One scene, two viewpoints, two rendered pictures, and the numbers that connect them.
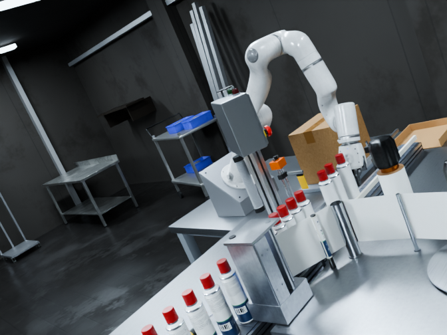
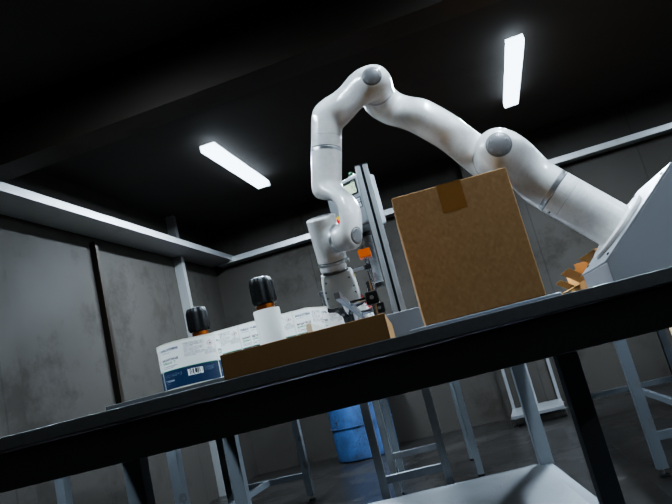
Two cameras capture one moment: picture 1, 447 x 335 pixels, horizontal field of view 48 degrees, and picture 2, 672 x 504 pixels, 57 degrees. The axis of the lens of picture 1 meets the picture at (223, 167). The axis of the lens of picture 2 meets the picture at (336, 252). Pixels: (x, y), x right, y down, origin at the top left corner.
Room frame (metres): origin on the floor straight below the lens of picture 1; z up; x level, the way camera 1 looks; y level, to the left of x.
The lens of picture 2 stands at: (3.20, -1.66, 0.79)
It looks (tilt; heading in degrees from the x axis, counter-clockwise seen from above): 11 degrees up; 138
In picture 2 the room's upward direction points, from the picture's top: 14 degrees counter-clockwise
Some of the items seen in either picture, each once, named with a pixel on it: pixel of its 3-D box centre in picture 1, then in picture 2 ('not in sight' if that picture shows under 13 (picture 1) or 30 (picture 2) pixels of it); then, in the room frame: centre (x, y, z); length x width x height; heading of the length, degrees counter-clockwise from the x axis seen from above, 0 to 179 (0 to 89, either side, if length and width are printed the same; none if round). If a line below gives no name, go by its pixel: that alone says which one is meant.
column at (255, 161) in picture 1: (260, 173); (384, 254); (1.75, -0.11, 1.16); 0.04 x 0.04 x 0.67; 43
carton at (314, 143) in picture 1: (332, 144); (462, 257); (2.37, -0.54, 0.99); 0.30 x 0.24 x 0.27; 132
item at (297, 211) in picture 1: (300, 224); not in sight; (1.60, -0.16, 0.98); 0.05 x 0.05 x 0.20
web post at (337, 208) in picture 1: (345, 229); not in sight; (1.44, -0.27, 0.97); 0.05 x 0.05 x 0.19
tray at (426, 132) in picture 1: (424, 134); (319, 349); (2.35, -0.98, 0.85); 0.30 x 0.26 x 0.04; 133
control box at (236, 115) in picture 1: (239, 123); (354, 206); (1.66, -0.11, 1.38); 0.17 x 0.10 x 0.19; 8
